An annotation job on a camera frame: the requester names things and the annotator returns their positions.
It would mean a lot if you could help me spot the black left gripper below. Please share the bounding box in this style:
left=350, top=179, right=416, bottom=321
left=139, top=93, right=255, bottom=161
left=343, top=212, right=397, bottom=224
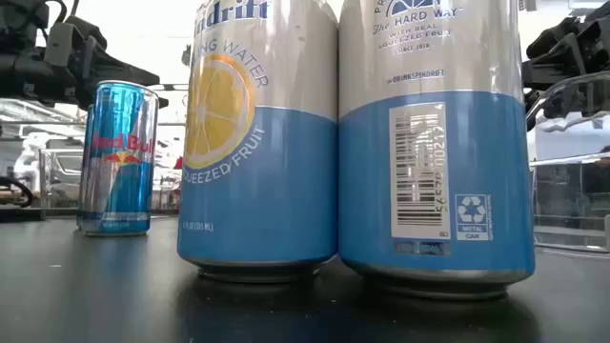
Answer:
left=0, top=47, right=170, bottom=110

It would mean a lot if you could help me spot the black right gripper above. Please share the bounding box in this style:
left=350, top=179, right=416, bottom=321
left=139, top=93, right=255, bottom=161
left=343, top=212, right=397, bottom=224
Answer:
left=521, top=0, right=610, bottom=131

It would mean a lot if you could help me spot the blue silver Spindrift can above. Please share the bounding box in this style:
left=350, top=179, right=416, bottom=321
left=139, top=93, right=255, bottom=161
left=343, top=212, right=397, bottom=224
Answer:
left=176, top=0, right=340, bottom=284
left=336, top=0, right=537, bottom=302

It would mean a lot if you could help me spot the black room divider panel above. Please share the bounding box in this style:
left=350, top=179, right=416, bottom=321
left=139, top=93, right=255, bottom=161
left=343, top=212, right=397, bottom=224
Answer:
left=532, top=164, right=610, bottom=216

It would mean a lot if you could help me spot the clear plastic bin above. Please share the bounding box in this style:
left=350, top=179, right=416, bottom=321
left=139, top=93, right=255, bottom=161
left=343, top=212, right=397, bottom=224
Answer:
left=525, top=70, right=610, bottom=253
left=39, top=146, right=88, bottom=213

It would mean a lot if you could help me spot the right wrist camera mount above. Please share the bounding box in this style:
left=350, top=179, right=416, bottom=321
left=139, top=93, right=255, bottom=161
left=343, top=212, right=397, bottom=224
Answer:
left=525, top=16, right=592, bottom=61

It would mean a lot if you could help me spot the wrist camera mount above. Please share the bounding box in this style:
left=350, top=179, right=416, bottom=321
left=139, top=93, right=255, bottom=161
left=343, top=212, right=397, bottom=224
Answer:
left=525, top=16, right=592, bottom=61
left=44, top=16, right=110, bottom=69

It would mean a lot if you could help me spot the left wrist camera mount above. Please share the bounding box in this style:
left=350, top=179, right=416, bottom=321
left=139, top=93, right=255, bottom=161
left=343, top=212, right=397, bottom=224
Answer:
left=44, top=16, right=110, bottom=69

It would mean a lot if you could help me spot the black aluminium table frame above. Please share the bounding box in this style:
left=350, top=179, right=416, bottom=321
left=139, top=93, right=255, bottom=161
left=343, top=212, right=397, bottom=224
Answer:
left=0, top=207, right=47, bottom=224

